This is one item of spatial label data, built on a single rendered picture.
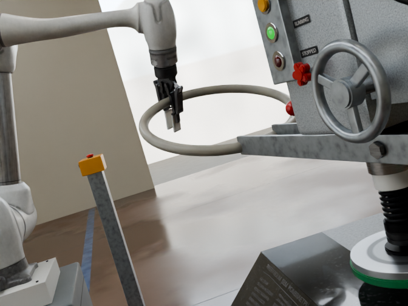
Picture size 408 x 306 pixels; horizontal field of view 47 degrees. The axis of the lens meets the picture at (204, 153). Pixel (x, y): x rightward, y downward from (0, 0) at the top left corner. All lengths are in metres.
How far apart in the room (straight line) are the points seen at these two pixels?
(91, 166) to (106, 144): 4.87
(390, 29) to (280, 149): 0.46
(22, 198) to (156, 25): 0.73
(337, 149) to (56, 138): 6.65
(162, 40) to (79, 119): 5.92
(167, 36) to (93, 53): 5.95
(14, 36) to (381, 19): 1.12
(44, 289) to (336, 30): 1.06
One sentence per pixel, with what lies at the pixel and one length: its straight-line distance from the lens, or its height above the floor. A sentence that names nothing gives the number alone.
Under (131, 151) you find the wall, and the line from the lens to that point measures 7.39.
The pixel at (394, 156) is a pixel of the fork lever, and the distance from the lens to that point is 0.81.
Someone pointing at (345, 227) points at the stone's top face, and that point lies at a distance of 1.27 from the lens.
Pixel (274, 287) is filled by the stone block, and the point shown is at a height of 0.80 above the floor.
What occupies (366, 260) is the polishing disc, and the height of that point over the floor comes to 0.88.
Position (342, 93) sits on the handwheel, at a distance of 0.69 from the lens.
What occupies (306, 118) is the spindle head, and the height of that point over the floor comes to 1.16.
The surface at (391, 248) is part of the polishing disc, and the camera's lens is 0.95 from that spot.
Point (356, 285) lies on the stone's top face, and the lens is 0.98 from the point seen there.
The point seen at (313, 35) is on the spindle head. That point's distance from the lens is 0.81.
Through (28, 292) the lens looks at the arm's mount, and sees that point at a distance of 1.46.
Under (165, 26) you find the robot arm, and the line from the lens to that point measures 1.49.
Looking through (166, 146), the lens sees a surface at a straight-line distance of 1.28.
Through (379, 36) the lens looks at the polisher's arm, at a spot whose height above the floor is 1.27.
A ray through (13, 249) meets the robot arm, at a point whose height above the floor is 0.96.
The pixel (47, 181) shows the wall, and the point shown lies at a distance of 7.46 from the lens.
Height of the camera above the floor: 1.26
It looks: 7 degrees down
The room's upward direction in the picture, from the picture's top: 16 degrees counter-clockwise
